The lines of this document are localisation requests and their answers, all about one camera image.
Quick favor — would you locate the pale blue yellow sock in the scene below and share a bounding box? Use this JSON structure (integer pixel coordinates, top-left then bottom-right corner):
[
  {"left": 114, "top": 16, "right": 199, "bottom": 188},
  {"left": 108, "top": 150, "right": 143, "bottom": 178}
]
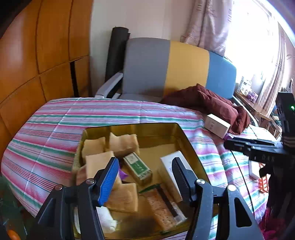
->
[{"left": 96, "top": 206, "right": 117, "bottom": 234}]

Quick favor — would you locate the gold tin tray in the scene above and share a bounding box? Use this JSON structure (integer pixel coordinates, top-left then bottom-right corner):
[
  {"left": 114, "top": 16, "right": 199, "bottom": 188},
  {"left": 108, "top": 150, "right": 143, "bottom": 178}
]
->
[{"left": 71, "top": 123, "right": 207, "bottom": 239}]

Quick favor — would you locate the pink patterned curtain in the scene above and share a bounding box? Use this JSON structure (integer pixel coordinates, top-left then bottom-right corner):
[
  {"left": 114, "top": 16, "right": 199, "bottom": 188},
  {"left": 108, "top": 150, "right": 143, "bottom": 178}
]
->
[{"left": 181, "top": 0, "right": 233, "bottom": 56}]

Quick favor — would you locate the orange plastic rack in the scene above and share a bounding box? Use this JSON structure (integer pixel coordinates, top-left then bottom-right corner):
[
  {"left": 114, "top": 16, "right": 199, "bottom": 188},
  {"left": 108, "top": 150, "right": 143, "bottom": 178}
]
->
[{"left": 258, "top": 163, "right": 269, "bottom": 193}]

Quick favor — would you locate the cracker packet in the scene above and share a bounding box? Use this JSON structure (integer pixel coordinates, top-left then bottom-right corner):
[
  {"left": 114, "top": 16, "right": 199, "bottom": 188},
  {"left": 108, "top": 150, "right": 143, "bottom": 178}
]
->
[{"left": 139, "top": 184, "right": 187, "bottom": 232}]

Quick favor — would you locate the yellow sponge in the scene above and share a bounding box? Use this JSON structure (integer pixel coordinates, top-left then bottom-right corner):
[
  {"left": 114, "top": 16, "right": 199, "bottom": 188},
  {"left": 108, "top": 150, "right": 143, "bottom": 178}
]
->
[
  {"left": 104, "top": 183, "right": 138, "bottom": 213},
  {"left": 86, "top": 151, "right": 114, "bottom": 179}
]

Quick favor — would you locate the black rolled mat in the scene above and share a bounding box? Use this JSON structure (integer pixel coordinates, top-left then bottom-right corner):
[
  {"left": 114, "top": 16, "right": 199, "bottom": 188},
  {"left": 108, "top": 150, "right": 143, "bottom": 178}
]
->
[{"left": 105, "top": 27, "right": 130, "bottom": 81}]

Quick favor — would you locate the yellow sponge block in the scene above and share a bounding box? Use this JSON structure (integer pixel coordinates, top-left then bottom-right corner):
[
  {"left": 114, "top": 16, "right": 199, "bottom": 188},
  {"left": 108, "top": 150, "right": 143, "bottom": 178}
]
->
[
  {"left": 109, "top": 133, "right": 140, "bottom": 158},
  {"left": 81, "top": 137, "right": 105, "bottom": 162}
]

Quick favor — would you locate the grey yellow blue armchair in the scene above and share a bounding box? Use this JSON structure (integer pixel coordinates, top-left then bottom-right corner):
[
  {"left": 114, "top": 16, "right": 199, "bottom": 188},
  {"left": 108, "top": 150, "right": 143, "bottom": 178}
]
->
[{"left": 94, "top": 37, "right": 259, "bottom": 125}]

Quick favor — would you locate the cream tea box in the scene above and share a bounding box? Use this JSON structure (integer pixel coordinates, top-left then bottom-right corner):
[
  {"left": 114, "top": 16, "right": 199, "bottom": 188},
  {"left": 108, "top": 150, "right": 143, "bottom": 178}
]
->
[{"left": 204, "top": 114, "right": 230, "bottom": 138}]

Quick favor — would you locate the dark red cloth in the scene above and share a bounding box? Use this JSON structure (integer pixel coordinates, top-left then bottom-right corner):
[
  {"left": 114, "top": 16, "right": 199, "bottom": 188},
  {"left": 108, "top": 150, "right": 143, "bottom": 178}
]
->
[{"left": 160, "top": 84, "right": 251, "bottom": 135}]

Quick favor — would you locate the wooden wardrobe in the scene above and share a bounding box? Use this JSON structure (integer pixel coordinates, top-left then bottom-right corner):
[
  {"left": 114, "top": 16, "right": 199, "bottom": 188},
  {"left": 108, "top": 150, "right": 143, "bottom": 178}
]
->
[{"left": 0, "top": 0, "right": 93, "bottom": 160}]

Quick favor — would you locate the pink striped towel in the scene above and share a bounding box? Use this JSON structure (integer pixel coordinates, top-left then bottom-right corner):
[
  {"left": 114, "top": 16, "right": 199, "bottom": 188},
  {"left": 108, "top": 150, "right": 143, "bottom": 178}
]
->
[{"left": 76, "top": 165, "right": 87, "bottom": 186}]

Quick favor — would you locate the green tea box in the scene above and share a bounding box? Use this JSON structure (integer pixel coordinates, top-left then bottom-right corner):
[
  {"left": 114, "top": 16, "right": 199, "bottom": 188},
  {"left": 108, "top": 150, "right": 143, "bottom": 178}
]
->
[{"left": 123, "top": 152, "right": 152, "bottom": 186}]

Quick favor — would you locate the striped tablecloth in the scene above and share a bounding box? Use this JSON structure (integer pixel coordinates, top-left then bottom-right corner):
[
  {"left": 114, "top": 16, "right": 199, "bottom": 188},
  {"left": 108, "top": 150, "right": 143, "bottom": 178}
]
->
[{"left": 1, "top": 97, "right": 268, "bottom": 222}]

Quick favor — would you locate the wooden side desk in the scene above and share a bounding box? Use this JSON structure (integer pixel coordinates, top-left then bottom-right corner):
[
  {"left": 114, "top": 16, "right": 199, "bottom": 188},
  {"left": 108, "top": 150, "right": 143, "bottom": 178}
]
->
[{"left": 234, "top": 91, "right": 282, "bottom": 140}]

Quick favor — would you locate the small white box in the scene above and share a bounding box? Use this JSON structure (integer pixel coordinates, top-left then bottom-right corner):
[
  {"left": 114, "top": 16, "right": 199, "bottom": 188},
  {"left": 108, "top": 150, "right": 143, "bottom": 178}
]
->
[{"left": 157, "top": 150, "right": 192, "bottom": 203}]

